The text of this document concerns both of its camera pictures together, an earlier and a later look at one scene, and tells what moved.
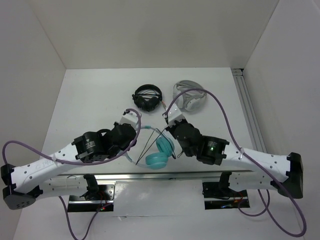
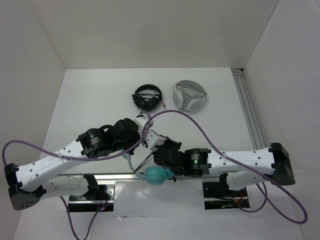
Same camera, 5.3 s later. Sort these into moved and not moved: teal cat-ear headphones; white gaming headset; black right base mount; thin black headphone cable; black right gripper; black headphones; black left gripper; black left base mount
Moved: black right gripper; thin black headphone cable; teal cat-ear headphones
Not moved: black left gripper; black left base mount; white gaming headset; black headphones; black right base mount
